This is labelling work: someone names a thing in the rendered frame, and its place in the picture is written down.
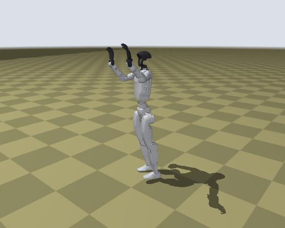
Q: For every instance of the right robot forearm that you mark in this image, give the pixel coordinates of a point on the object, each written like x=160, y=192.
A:
x=115, y=69

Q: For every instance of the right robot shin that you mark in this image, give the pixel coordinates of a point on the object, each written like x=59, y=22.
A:
x=145, y=154

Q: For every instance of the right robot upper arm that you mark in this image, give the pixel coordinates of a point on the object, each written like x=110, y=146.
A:
x=123, y=77

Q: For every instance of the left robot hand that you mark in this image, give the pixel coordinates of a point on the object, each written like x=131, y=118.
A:
x=129, y=59

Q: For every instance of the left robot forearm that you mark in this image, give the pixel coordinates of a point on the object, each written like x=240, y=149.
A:
x=136, y=71

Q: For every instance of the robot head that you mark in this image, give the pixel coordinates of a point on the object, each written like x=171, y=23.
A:
x=143, y=55

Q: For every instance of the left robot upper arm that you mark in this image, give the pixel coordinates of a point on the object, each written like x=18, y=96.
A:
x=148, y=76

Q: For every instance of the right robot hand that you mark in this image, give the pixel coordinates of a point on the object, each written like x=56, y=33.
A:
x=111, y=55

